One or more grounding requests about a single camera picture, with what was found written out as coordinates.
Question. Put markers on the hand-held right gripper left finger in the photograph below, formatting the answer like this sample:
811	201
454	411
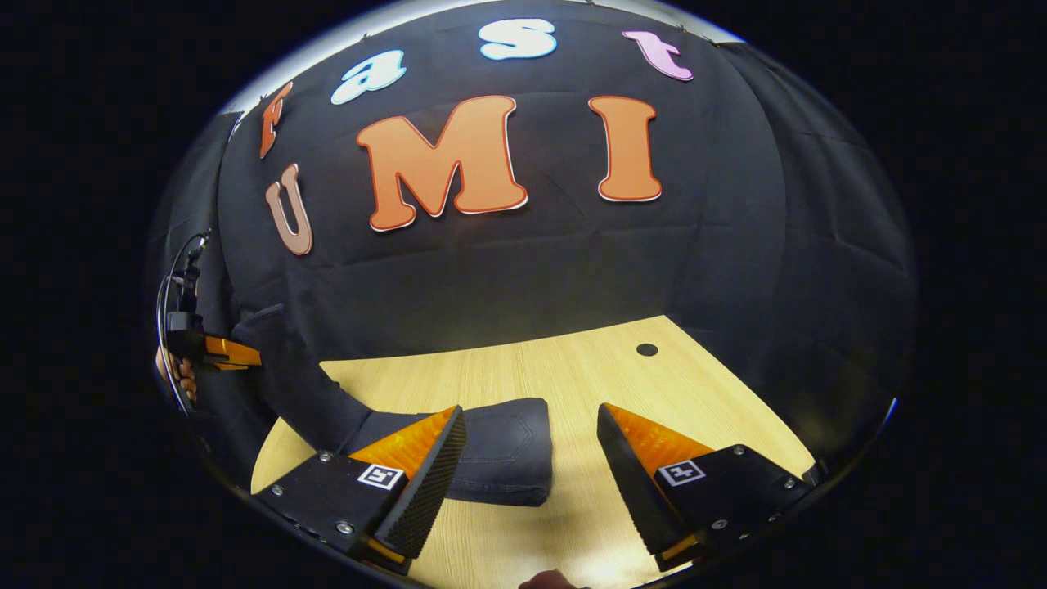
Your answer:
425	499

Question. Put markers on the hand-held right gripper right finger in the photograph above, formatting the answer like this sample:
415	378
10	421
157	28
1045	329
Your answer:
634	491

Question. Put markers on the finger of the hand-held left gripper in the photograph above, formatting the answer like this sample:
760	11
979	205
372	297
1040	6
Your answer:
233	366
229	350

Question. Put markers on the black jeans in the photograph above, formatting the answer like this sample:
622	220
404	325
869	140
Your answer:
499	450

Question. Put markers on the black backdrop cloth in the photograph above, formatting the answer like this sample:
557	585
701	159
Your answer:
572	262

